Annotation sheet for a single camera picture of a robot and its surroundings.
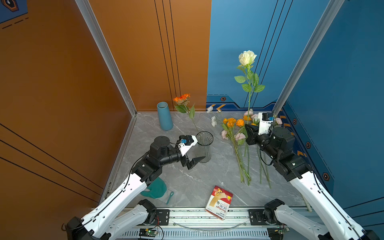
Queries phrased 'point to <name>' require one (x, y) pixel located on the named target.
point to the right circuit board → (277, 233)
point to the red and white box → (219, 202)
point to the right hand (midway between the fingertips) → (244, 125)
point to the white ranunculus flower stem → (214, 120)
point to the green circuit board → (148, 232)
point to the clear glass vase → (205, 139)
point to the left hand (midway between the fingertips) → (199, 146)
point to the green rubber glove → (158, 189)
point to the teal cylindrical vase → (166, 122)
